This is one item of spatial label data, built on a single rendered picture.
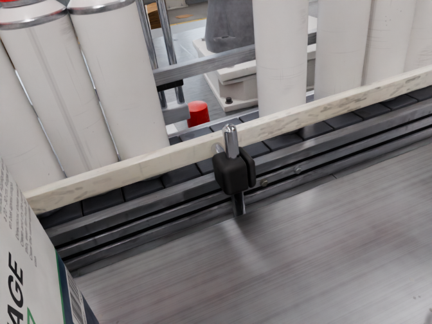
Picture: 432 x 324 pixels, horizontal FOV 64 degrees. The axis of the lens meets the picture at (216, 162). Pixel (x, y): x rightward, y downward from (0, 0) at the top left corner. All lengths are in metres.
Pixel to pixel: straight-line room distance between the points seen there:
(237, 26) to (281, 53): 0.26
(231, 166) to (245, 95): 0.28
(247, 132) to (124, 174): 0.12
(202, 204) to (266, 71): 0.14
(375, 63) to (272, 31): 0.14
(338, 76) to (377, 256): 0.21
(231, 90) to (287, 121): 0.22
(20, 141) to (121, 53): 0.11
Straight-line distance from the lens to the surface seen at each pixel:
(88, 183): 0.32
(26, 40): 0.29
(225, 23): 0.62
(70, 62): 0.30
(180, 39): 0.95
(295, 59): 0.35
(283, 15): 0.34
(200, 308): 0.24
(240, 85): 0.54
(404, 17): 0.43
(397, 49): 0.44
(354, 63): 0.41
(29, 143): 0.32
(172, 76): 0.37
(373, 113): 0.43
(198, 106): 0.50
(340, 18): 0.39
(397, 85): 0.43
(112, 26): 0.29
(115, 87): 0.30
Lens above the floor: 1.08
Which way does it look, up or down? 35 degrees down
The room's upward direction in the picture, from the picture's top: 9 degrees counter-clockwise
